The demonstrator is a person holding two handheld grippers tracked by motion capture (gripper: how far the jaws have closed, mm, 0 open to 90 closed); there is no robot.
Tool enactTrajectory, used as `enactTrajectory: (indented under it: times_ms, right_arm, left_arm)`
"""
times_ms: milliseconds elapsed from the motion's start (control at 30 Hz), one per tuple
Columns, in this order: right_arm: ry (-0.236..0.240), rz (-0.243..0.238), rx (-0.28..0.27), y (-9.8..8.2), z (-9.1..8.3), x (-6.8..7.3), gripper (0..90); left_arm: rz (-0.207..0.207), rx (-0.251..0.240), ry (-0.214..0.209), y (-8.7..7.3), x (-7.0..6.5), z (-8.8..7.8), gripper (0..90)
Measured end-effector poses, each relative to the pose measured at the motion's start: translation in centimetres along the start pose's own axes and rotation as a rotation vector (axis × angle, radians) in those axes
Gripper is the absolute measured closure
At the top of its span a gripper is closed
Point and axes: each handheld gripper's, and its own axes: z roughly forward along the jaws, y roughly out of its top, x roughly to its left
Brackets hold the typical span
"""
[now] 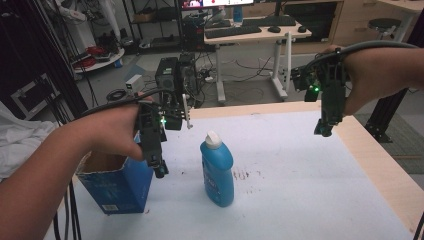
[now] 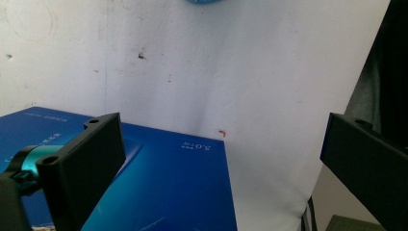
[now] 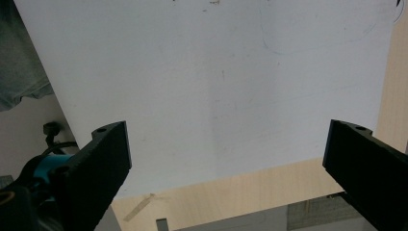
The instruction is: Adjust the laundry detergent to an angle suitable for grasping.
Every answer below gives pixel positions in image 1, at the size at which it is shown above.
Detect hand-held gripper cable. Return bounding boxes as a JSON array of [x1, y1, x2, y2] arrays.
[[78, 87, 176, 118], [303, 39, 420, 73]]

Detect small white device box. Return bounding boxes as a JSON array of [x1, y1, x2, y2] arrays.
[[125, 74, 145, 95]]

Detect blue bottle with white cap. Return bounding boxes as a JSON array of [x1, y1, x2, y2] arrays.
[[199, 130, 235, 209]]

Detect round white table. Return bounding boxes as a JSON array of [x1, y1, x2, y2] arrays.
[[71, 45, 126, 75]]

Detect hanging black cables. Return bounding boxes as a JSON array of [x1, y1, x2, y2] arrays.
[[52, 178, 83, 240]]

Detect black flight case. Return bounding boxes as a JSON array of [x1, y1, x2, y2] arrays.
[[9, 72, 62, 122]]

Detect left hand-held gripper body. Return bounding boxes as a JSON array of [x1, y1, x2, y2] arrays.
[[135, 89, 194, 168]]

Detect black metal stand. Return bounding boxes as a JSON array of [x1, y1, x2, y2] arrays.
[[364, 87, 410, 144]]

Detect black computer with red trim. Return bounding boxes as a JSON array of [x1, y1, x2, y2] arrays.
[[181, 15, 206, 52]]

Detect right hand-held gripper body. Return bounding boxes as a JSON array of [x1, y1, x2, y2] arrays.
[[285, 31, 348, 124]]

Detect left hand-held gripper cable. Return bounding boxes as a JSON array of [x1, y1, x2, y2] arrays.
[[78, 87, 176, 118]]

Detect blue cardboard box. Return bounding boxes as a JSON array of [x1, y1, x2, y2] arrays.
[[75, 132, 155, 215]]

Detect computer monitor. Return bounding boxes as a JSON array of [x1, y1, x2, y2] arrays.
[[181, 0, 255, 9]]

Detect small blue bottle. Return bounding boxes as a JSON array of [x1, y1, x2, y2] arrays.
[[232, 5, 244, 24]]

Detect white table mat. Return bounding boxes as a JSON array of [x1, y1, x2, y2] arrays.
[[43, 109, 415, 240]]

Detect black metal shelf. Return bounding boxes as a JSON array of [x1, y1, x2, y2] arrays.
[[122, 0, 184, 55]]

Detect coiled black cable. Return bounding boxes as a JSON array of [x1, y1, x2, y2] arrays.
[[105, 88, 128, 102]]

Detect right hand-held gripper cable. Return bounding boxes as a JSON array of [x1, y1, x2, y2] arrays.
[[303, 39, 420, 73]]

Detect black computer tower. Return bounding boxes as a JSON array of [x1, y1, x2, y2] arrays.
[[177, 52, 202, 98], [154, 56, 180, 98]]

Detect wooden desk with white legs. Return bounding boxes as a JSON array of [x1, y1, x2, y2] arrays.
[[203, 19, 313, 103]]

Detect wooden cabinet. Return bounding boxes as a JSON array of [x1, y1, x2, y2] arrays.
[[283, 0, 424, 56]]

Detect person's right hand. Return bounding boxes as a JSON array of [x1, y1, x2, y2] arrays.
[[320, 44, 402, 116]]

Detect black keyboard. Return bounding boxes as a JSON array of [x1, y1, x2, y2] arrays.
[[204, 25, 263, 40], [241, 15, 298, 28]]

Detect person's left hand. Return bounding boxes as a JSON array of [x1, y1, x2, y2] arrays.
[[71, 95, 155, 162]]

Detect white cloth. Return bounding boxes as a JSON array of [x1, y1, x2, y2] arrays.
[[0, 100, 60, 182]]

